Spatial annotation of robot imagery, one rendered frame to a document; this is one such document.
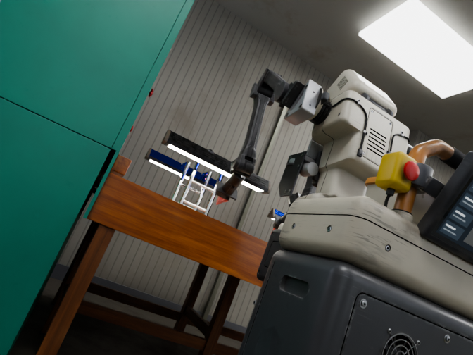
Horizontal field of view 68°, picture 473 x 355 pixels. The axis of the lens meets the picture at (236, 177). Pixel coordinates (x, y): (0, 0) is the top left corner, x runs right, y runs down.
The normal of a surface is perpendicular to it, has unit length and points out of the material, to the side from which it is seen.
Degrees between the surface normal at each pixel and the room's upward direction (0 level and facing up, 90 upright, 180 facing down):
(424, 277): 90
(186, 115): 90
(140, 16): 90
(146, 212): 90
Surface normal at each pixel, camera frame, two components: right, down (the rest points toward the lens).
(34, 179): 0.39, -0.08
